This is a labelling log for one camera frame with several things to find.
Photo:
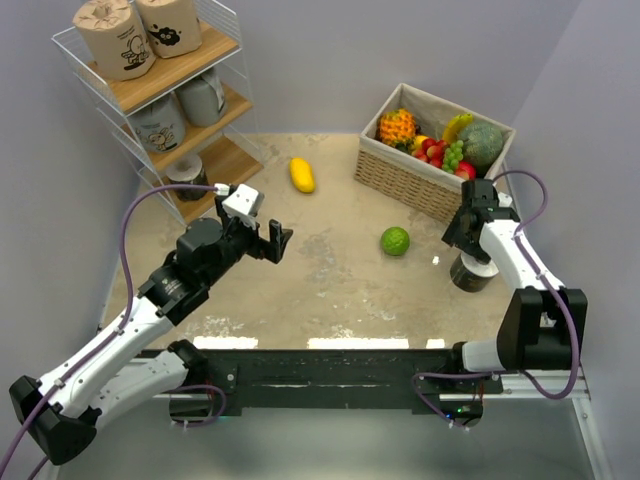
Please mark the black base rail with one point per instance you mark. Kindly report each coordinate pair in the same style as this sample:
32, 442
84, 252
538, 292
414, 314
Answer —
420, 381

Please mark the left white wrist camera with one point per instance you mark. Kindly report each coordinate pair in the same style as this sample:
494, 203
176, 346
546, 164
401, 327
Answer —
241, 201

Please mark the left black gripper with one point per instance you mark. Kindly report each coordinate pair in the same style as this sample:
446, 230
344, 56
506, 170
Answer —
271, 249

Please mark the green grapes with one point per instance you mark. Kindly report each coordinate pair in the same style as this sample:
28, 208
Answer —
452, 157

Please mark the pineapple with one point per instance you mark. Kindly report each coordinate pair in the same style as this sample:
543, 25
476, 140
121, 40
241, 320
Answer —
396, 128

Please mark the brown roll with black print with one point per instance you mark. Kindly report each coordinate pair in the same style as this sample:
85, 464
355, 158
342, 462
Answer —
172, 26

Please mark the brown paper towel roll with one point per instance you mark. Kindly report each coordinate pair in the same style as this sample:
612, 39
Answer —
116, 38

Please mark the grey paper towel roll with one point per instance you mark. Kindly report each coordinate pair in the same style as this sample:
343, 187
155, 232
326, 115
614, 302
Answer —
160, 126

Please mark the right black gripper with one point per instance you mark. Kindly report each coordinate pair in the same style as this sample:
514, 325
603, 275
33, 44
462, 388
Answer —
454, 235

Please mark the red apples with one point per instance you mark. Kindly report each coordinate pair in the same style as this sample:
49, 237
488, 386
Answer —
431, 152

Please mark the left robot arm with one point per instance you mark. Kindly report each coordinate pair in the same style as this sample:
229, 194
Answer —
64, 409

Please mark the white wire wooden shelf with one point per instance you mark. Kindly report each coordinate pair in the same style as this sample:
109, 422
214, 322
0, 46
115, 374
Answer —
169, 80

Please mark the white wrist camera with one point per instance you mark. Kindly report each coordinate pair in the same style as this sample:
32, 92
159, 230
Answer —
505, 200
241, 201

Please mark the yellow mango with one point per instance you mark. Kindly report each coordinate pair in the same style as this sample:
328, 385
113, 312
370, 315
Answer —
301, 174

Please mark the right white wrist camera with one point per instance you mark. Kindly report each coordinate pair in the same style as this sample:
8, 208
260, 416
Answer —
505, 200

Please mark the dark grey towel roll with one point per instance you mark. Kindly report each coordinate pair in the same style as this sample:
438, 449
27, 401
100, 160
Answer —
203, 99

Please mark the green melon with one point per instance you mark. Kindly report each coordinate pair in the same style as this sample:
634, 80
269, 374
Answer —
482, 144

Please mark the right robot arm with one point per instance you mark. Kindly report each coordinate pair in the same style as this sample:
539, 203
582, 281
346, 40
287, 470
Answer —
543, 326

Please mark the green bumpy citrus fruit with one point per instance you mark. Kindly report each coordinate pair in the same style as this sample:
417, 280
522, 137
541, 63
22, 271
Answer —
395, 241

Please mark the woven fruit basket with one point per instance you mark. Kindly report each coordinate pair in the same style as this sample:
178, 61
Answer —
401, 176

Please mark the aluminium frame rail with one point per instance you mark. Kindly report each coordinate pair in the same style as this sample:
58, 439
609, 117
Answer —
519, 387

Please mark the white paper towel roll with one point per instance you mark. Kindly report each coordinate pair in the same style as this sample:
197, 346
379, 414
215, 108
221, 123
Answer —
470, 275

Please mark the white and grey towel roll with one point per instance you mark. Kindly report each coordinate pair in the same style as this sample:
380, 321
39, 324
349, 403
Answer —
188, 170

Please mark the yellow banana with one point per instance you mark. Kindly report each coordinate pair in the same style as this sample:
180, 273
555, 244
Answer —
455, 125

